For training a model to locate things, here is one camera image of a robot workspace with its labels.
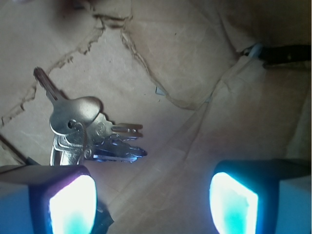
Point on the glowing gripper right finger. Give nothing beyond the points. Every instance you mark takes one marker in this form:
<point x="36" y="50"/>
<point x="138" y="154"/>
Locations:
<point x="262" y="196"/>

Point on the brown paper bag bin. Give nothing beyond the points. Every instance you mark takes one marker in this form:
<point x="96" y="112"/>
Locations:
<point x="174" y="66"/>

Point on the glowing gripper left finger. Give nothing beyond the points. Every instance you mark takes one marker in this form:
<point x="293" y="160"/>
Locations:
<point x="40" y="199"/>

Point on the silver key bunch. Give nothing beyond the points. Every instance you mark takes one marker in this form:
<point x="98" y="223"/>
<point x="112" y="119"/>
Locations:
<point x="82" y="132"/>

